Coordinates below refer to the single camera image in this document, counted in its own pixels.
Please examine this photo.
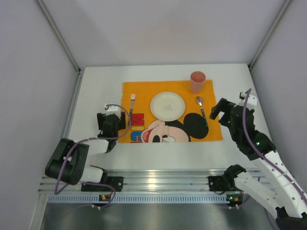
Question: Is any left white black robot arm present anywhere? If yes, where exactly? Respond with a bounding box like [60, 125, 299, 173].
[45, 112, 126, 185]

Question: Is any aluminium rail frame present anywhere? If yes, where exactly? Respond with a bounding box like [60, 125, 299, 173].
[38, 169, 299, 192]

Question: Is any orange Mickey Mouse placemat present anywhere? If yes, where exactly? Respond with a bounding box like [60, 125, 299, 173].
[119, 80, 223, 143]

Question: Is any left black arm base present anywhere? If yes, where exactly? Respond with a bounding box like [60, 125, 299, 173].
[81, 175, 124, 192]

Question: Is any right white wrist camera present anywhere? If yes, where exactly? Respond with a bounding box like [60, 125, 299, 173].
[237, 91, 258, 110]

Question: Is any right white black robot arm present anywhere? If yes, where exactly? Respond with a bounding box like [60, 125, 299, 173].
[210, 97, 307, 230]

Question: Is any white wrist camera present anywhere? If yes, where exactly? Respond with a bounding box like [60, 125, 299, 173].
[237, 91, 258, 110]
[104, 104, 121, 117]

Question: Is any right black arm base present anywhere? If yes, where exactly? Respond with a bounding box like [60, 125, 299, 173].
[208, 164, 247, 195]

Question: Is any perforated grey cable duct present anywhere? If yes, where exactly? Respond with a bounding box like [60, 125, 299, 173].
[47, 193, 242, 204]

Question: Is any metal fork green handle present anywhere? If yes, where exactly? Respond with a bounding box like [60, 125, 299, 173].
[130, 93, 136, 117]

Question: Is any pink plastic cup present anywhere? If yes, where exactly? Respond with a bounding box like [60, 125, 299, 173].
[190, 71, 206, 94]

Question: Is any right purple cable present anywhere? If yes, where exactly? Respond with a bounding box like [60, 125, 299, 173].
[239, 88, 307, 230]

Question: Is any metal spoon green handle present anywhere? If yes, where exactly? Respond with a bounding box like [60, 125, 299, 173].
[196, 96, 209, 128]

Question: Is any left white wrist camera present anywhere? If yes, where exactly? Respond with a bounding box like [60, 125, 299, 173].
[104, 104, 121, 117]

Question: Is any cream white plate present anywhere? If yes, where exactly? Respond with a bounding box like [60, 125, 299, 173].
[150, 92, 186, 122]

